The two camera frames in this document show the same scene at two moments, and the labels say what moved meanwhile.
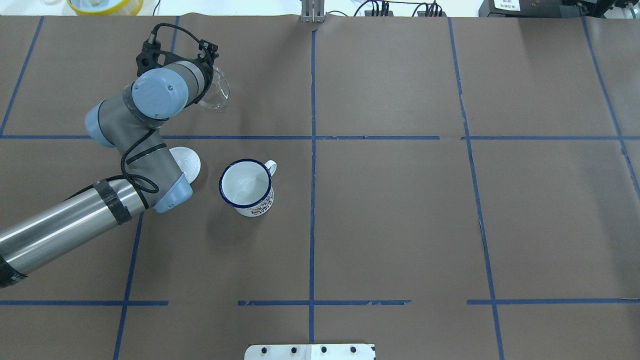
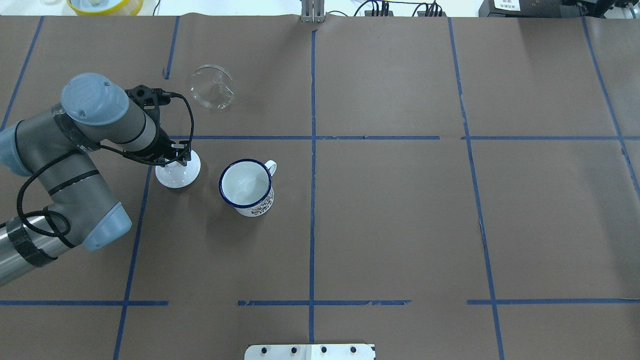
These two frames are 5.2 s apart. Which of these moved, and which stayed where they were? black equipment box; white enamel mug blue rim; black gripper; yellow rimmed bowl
Moved: black gripper
Stayed: white enamel mug blue rim; black equipment box; yellow rimmed bowl
